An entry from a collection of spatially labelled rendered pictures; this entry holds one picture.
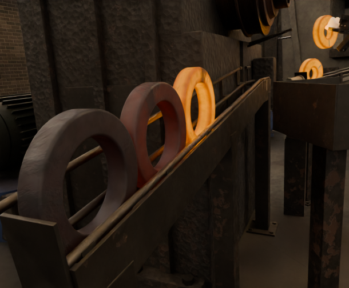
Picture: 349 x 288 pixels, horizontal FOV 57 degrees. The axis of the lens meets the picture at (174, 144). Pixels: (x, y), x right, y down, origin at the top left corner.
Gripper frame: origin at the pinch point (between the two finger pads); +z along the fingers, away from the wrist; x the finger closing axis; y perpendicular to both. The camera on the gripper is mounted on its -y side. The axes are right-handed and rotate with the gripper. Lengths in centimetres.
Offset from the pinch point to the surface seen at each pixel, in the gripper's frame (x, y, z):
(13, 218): 148, -9, -77
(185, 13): 95, 6, -21
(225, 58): 74, -9, -17
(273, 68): 31.8, -18.0, -1.7
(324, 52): -181, -41, 123
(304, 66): 6.7, -18.6, 1.1
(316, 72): -2.9, -22.3, 0.1
